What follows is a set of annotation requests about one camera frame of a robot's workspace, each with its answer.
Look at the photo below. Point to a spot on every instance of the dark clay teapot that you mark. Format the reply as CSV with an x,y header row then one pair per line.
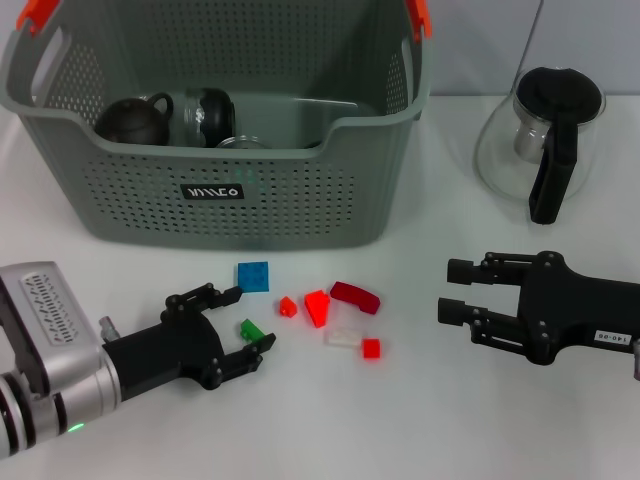
x,y
132,125

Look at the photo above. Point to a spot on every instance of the clear translucent toy brick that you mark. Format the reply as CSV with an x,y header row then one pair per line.
x,y
342,337

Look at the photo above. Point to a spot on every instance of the orange-red slope brick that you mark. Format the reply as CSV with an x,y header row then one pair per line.
x,y
317,307

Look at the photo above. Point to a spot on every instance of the dark red curved brick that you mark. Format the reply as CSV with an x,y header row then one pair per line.
x,y
355,297

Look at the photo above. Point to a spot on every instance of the orange-red cube brick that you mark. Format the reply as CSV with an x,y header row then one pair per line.
x,y
371,348

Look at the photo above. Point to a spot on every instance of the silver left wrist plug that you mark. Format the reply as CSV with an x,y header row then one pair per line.
x,y
108,330

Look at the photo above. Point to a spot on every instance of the blue square toy brick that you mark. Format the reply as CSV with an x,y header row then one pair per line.
x,y
255,276

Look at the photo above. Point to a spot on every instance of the grey perforated storage bin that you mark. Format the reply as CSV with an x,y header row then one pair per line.
x,y
250,215

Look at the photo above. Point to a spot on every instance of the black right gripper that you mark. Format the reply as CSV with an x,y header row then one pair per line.
x,y
575,315

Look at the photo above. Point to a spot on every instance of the green small stepped brick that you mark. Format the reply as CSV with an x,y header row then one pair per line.
x,y
250,330

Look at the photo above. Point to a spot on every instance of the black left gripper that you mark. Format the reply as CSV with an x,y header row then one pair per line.
x,y
165,355

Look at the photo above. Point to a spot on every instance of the small orange-red stud brick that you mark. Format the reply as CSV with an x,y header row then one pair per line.
x,y
287,306

